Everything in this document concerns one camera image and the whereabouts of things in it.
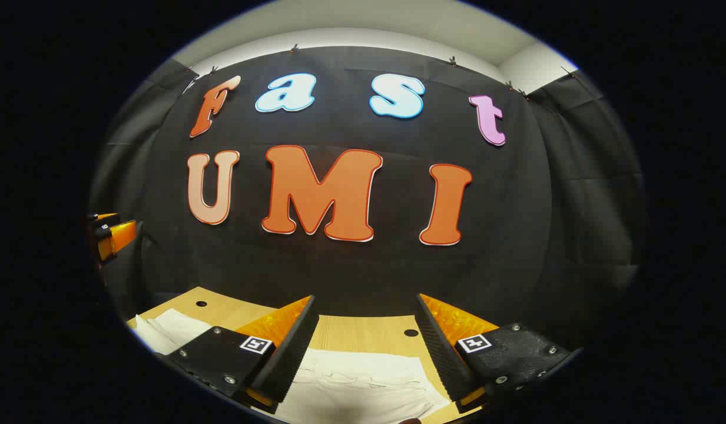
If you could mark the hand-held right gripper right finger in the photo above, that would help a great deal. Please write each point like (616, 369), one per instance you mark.
(439, 353)

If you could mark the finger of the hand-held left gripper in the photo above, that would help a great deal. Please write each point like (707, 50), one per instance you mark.
(120, 235)
(103, 219)

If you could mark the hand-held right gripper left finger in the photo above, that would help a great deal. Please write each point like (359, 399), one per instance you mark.
(292, 353)

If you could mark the white jeans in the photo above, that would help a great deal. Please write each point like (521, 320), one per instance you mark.
(362, 388)

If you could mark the black backdrop cloth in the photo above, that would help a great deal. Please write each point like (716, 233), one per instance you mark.
(351, 271)

